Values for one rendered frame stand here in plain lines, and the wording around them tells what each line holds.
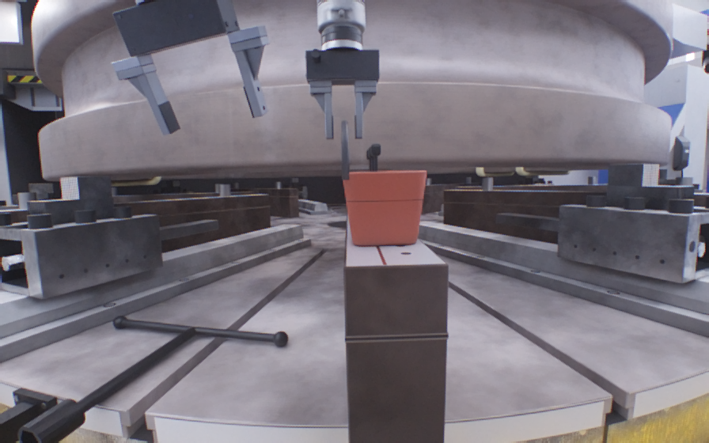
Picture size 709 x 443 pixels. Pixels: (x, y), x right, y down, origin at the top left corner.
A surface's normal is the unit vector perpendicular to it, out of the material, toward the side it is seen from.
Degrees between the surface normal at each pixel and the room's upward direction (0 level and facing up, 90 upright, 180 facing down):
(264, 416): 0
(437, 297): 90
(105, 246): 90
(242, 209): 90
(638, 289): 90
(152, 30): 114
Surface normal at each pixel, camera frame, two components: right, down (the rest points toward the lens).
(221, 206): 0.72, 0.07
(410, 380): 0.01, 0.12
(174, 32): -0.07, 0.51
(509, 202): -0.70, 0.11
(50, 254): 0.93, 0.03
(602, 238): -0.92, 0.07
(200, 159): -0.22, 0.12
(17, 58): 0.34, 0.11
